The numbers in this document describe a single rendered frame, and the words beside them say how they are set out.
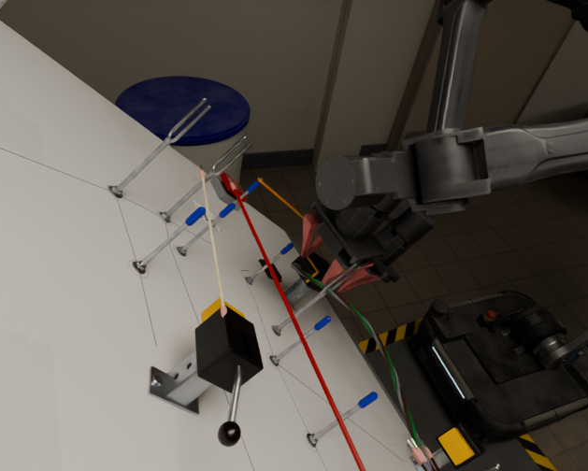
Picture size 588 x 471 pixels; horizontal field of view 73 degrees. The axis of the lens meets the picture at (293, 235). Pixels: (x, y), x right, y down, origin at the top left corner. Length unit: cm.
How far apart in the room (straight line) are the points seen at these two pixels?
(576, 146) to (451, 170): 11
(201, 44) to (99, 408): 211
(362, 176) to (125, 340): 25
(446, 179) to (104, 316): 33
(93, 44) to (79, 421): 210
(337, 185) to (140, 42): 192
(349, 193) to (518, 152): 16
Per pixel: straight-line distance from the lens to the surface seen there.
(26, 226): 35
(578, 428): 222
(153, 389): 31
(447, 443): 67
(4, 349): 27
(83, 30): 226
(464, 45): 82
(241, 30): 231
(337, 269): 51
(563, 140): 45
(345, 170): 41
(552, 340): 183
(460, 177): 43
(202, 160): 176
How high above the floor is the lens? 158
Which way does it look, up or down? 44 degrees down
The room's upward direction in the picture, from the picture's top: 11 degrees clockwise
